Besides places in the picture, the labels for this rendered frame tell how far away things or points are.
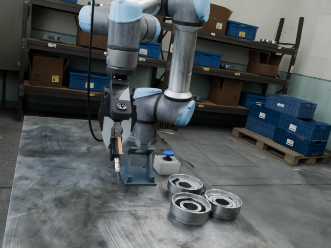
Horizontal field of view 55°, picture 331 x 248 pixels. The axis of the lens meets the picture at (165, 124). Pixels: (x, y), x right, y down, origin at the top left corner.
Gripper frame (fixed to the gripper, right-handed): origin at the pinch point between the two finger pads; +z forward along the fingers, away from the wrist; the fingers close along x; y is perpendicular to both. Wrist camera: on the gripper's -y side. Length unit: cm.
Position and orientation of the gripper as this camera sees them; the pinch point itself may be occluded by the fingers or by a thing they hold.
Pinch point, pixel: (115, 144)
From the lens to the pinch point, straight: 83.6
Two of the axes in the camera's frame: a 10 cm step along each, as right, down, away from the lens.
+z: -1.3, 9.4, 3.0
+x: -9.5, -0.4, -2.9
